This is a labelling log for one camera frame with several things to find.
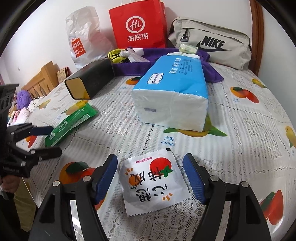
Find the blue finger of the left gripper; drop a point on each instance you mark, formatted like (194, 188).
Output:
(42, 154)
(28, 129)

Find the fruit print tablecloth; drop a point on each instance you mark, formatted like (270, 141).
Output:
(248, 142)

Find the clear bubble wrap bag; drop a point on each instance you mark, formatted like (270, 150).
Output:
(136, 58)

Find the white and mint gloves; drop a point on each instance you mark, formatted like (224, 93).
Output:
(184, 54)

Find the white sponge block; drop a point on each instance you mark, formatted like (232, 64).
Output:
(138, 50)

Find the dark green tea tin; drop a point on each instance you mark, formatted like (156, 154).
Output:
(85, 83)

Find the polka dot cloth pile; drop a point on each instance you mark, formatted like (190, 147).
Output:
(21, 115)

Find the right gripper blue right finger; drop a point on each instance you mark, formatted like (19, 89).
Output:
(211, 192)

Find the person's left hand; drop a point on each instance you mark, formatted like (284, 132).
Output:
(10, 183)

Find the blue tissue pack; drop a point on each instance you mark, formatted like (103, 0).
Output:
(177, 101)

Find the white snack sachet tomato print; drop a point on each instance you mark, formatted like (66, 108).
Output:
(151, 182)

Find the purple towel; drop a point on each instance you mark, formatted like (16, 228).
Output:
(170, 64)

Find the white Miniso plastic bag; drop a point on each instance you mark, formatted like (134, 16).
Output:
(87, 43)

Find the red Haidilao paper bag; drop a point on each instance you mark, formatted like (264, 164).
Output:
(141, 24)

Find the yellow black sock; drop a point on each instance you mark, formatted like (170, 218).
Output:
(116, 59)

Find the grey Nike pouch bag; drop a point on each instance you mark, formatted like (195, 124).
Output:
(225, 46)

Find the white tissue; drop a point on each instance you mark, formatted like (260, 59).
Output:
(124, 54)

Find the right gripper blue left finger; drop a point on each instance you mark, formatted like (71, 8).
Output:
(89, 192)

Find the green tissue packet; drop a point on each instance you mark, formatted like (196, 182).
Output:
(72, 121)

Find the purple plush toy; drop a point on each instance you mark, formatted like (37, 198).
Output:
(23, 99)

